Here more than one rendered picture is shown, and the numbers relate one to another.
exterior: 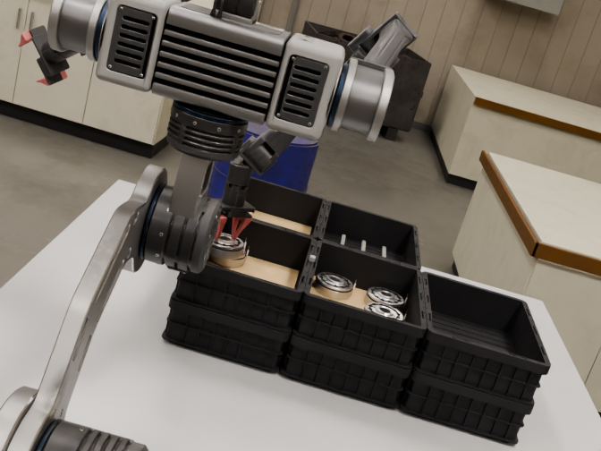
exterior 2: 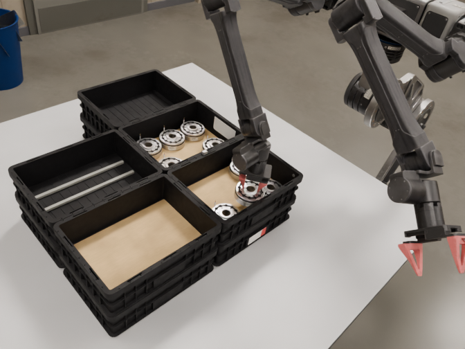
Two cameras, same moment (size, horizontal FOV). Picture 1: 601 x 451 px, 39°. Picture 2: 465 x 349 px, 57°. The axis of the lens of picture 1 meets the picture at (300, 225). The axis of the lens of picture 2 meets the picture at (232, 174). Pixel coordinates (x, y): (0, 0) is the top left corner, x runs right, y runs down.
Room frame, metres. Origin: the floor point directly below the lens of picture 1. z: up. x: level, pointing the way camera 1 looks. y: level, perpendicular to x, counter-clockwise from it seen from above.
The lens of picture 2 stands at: (2.89, 0.80, 1.90)
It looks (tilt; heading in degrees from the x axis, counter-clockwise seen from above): 41 degrees down; 219
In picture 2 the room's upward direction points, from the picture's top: 10 degrees clockwise
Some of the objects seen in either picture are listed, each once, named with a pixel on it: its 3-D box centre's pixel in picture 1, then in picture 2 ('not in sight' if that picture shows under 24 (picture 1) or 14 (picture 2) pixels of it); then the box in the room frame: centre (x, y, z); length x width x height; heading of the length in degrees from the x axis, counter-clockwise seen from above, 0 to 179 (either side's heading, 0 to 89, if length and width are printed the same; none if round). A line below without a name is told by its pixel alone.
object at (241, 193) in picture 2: (224, 241); (250, 190); (2.01, 0.18, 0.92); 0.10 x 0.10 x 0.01
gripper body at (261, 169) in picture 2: (233, 196); (257, 164); (2.01, 0.18, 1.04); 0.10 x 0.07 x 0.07; 127
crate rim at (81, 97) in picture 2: (479, 319); (138, 97); (1.99, -0.50, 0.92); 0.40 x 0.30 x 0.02; 179
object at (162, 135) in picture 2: (384, 312); (171, 137); (1.99, -0.27, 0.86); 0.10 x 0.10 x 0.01
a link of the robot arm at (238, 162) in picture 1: (240, 173); (259, 150); (2.02, 0.18, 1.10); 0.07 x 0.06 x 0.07; 2
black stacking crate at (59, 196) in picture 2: (365, 251); (88, 183); (2.39, -0.21, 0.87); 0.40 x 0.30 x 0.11; 179
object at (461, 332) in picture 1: (473, 336); (138, 107); (1.99, -0.50, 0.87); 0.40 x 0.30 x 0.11; 179
